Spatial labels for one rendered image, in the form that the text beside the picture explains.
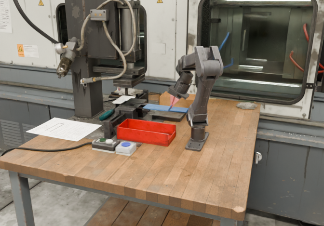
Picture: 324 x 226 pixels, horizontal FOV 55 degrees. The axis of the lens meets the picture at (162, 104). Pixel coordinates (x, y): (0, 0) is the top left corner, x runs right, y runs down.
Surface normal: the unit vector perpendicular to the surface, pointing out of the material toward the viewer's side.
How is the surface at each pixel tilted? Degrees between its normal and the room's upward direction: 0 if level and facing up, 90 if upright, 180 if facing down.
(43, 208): 0
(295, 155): 90
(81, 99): 90
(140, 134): 90
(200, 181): 0
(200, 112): 115
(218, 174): 0
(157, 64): 90
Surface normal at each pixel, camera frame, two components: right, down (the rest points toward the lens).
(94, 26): -0.32, 0.30
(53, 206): 0.00, -0.95
